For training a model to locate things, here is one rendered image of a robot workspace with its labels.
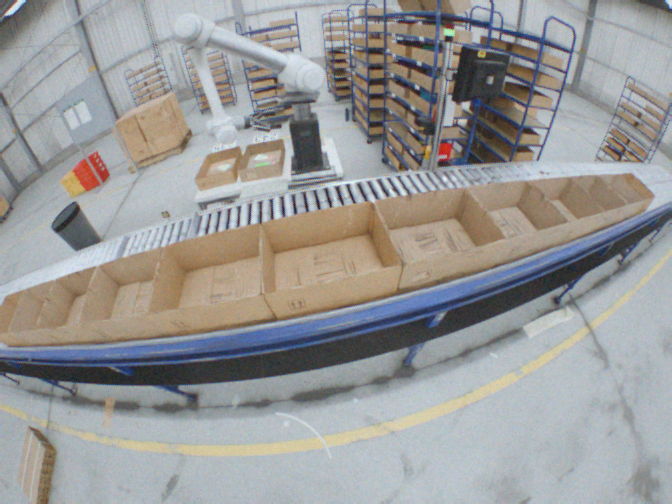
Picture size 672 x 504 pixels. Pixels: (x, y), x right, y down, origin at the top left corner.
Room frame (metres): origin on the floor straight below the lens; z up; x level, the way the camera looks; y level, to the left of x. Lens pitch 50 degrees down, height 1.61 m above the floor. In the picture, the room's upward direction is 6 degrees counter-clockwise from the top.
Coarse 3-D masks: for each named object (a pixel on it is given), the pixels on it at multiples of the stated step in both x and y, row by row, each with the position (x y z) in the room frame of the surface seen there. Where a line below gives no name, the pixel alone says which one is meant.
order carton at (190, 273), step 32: (256, 224) 0.63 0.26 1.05; (192, 256) 0.60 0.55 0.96; (224, 256) 0.61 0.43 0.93; (256, 256) 0.62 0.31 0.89; (160, 288) 0.42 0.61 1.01; (192, 288) 0.50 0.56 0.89; (224, 288) 0.49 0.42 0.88; (256, 288) 0.48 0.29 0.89; (160, 320) 0.30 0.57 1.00; (192, 320) 0.32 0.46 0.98; (224, 320) 0.33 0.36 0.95; (256, 320) 0.34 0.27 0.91
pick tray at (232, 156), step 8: (216, 152) 1.77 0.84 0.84; (224, 152) 1.78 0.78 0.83; (232, 152) 1.78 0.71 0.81; (240, 152) 1.74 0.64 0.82; (208, 160) 1.74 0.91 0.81; (216, 160) 1.77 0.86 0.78; (224, 160) 1.77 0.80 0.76; (232, 160) 1.74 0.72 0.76; (240, 160) 1.67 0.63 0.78; (200, 168) 1.55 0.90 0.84; (208, 168) 1.68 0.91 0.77; (232, 168) 1.44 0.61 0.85; (200, 176) 1.50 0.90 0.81; (208, 176) 1.40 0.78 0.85; (216, 176) 1.40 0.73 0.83; (224, 176) 1.41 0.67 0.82; (232, 176) 1.41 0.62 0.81; (200, 184) 1.39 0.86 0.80; (208, 184) 1.40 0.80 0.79; (216, 184) 1.40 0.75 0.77; (224, 184) 1.41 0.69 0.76
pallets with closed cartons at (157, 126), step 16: (128, 112) 4.71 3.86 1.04; (144, 112) 4.10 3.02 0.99; (160, 112) 4.15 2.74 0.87; (176, 112) 4.65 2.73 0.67; (528, 112) 4.46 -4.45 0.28; (112, 128) 3.99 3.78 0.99; (128, 128) 4.06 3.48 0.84; (144, 128) 4.08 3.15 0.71; (160, 128) 4.14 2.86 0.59; (176, 128) 4.45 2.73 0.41; (128, 144) 4.02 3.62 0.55; (144, 144) 4.09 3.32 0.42; (160, 144) 4.10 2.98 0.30; (176, 144) 4.16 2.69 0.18; (128, 160) 4.00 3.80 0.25; (144, 160) 3.98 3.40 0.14; (160, 160) 4.02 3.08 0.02
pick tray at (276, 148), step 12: (252, 144) 1.78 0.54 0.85; (264, 144) 1.78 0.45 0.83; (276, 144) 1.78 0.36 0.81; (252, 156) 1.75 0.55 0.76; (276, 156) 1.68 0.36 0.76; (240, 168) 1.47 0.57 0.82; (252, 168) 1.40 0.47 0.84; (264, 168) 1.40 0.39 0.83; (276, 168) 1.40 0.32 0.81; (252, 180) 1.40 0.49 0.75
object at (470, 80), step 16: (464, 48) 1.19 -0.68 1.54; (480, 48) 1.27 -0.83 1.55; (464, 64) 1.18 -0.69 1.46; (480, 64) 1.20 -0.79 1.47; (496, 64) 1.28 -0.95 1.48; (464, 80) 1.18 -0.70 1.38; (480, 80) 1.22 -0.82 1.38; (496, 80) 1.30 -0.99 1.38; (464, 96) 1.20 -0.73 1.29; (480, 96) 1.24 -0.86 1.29; (496, 96) 1.37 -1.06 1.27; (480, 144) 1.16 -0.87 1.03
